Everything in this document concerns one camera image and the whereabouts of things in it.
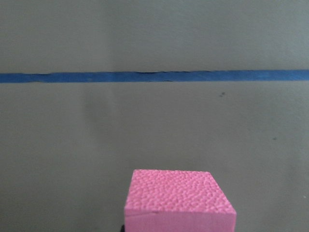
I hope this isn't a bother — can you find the red foam block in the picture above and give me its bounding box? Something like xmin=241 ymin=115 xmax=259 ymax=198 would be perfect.
xmin=124 ymin=169 xmax=237 ymax=232

